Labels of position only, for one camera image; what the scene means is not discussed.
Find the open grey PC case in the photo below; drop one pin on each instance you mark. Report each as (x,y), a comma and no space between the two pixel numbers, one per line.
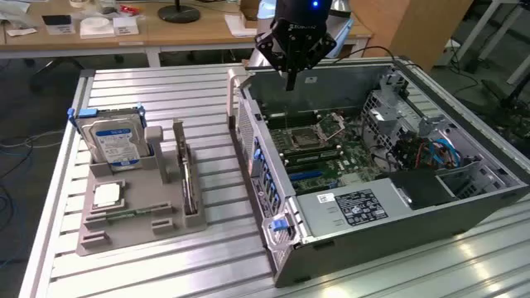
(373,242)

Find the clear plastic bag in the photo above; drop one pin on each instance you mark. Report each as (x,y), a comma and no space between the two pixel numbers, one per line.
(17,14)

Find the black round lamp base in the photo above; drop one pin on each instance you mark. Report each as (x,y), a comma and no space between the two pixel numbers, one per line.
(180,15)

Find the white box with round bowl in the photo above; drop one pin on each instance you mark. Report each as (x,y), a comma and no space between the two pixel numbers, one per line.
(98,28)

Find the green motherboard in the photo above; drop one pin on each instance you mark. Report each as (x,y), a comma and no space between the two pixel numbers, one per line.
(365,161)

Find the green RAM stick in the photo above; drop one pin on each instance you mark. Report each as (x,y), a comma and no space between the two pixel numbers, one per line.
(129,213)

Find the perforated metal disk bay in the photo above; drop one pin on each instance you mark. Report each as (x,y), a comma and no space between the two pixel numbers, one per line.
(385,124)

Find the hard disk with blue carrier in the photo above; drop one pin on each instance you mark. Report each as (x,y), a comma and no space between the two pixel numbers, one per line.
(117,139)

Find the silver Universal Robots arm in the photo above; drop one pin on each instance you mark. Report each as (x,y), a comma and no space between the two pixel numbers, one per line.
(261,56)

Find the white paper stack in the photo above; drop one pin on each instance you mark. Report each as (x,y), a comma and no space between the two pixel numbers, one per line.
(241,26)

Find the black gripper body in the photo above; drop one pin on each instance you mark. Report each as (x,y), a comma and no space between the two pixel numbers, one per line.
(300,18)

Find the silver CPU chip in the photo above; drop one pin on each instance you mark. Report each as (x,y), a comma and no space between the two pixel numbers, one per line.
(107,195)

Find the brown cardboard box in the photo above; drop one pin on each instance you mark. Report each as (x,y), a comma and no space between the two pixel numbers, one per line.
(250,9)

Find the white paper slip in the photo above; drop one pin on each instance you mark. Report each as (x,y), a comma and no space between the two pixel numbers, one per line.
(21,31)

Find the white labelled box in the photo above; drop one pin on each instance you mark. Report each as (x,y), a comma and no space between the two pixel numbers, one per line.
(126,26)

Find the black chair base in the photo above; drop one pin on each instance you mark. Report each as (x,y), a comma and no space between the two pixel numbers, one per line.
(46,69)

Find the white tape roll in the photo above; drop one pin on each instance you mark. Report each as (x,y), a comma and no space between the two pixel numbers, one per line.
(79,3)

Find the red packet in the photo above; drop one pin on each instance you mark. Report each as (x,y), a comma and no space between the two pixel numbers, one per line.
(129,10)

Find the installed RAM stick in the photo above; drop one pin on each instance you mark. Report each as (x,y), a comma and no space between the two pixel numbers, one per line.
(306,151)
(314,157)

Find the grey power supply unit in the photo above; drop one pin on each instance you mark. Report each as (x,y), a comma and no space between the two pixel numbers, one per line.
(324,217)

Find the wooden cabinet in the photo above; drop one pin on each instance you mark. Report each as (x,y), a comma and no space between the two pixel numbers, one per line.
(415,31)

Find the blue case latch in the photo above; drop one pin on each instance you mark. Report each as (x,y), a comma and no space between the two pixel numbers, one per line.
(278,225)

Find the black floor stand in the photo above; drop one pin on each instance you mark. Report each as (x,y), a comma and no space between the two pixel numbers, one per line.
(508,93)

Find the wooden desk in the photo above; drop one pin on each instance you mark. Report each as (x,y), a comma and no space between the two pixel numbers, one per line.
(186,31)

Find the CPU socket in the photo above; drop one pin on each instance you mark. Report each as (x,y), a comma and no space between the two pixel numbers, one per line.
(305,138)

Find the white box with black lid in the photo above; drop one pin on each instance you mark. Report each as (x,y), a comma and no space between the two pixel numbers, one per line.
(58,23)

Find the grey plastic parts rack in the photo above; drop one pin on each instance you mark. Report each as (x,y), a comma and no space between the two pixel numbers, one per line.
(141,229)

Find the white desk frame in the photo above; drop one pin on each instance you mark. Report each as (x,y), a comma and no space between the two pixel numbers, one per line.
(476,34)

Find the metal socket cover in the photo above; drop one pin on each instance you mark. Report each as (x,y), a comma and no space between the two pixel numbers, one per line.
(332,124)

